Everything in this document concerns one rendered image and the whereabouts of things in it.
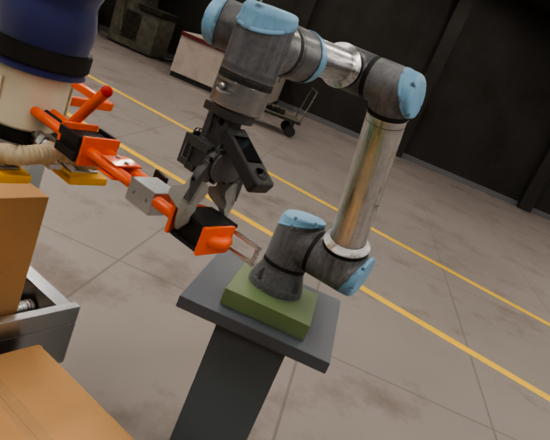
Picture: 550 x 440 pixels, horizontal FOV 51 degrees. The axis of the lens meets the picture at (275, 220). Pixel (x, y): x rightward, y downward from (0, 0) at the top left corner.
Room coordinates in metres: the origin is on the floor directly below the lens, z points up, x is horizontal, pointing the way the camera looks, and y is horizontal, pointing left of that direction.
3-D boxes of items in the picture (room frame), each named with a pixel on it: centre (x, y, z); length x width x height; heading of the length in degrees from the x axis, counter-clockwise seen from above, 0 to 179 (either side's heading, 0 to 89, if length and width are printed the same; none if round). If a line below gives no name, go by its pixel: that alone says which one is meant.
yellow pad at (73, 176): (1.31, 0.56, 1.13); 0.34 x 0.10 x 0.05; 58
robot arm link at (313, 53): (1.04, 0.09, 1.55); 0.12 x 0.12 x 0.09; 66
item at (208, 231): (0.90, 0.11, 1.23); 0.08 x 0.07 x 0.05; 58
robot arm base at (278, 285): (1.82, -0.09, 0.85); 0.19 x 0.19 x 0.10
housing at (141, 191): (0.98, 0.22, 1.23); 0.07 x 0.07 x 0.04; 58
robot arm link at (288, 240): (1.82, -0.10, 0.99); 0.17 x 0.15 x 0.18; 66
